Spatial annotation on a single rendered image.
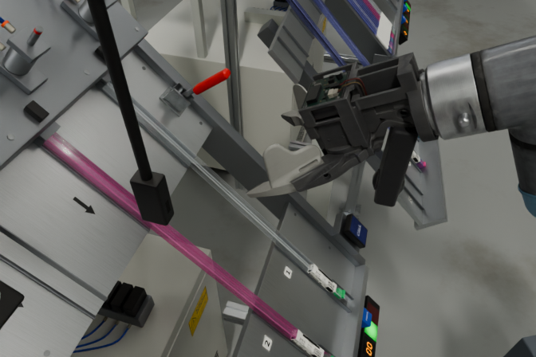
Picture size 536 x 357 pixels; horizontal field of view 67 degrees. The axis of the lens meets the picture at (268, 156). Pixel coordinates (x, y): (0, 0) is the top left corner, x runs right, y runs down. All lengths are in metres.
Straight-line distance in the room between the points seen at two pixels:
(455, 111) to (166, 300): 0.66
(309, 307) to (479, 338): 1.06
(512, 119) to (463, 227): 1.52
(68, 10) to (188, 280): 0.58
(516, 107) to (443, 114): 0.06
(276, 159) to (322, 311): 0.33
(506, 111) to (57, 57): 0.42
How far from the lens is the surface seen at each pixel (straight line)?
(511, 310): 1.76
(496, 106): 0.40
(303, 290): 0.66
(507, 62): 0.40
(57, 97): 0.45
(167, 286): 0.90
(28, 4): 0.50
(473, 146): 2.33
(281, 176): 0.43
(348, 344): 0.72
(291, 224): 0.68
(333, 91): 0.41
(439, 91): 0.40
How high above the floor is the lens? 1.38
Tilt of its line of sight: 43 degrees down
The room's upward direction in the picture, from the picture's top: straight up
